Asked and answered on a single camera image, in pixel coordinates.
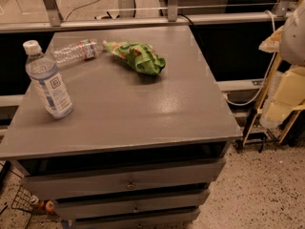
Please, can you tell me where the green rice chip bag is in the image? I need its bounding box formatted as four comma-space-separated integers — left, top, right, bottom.
103, 41, 166, 75

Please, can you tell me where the blue labelled plastic water bottle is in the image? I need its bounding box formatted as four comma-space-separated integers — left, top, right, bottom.
23, 40, 72, 119

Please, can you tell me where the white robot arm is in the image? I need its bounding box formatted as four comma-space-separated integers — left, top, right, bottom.
279, 1, 305, 66

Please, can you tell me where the clear crushed plastic bottle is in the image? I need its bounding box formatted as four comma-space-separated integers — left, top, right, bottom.
51, 38, 104, 67

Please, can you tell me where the grey drawer cabinet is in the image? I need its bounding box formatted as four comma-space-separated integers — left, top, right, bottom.
0, 25, 243, 229

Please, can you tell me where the bottom grey drawer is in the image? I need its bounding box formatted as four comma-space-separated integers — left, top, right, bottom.
74, 207, 199, 229

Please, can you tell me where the grey drawer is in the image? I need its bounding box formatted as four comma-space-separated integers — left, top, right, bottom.
55, 188, 210, 219
22, 158, 225, 199
74, 207, 199, 229

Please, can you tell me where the middle grey drawer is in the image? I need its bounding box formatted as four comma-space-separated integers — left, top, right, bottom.
55, 188, 210, 219

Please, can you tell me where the top grey drawer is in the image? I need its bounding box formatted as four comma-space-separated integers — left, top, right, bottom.
22, 158, 225, 199

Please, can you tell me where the metal railing frame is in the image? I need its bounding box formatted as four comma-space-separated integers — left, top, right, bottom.
0, 0, 283, 33

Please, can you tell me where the black cable on floor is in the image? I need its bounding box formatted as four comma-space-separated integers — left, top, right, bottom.
65, 0, 119, 21

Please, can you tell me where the white cable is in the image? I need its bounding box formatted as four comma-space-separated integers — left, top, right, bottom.
223, 10, 278, 107

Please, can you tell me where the black wire basket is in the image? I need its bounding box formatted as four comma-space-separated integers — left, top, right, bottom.
11, 185, 54, 215

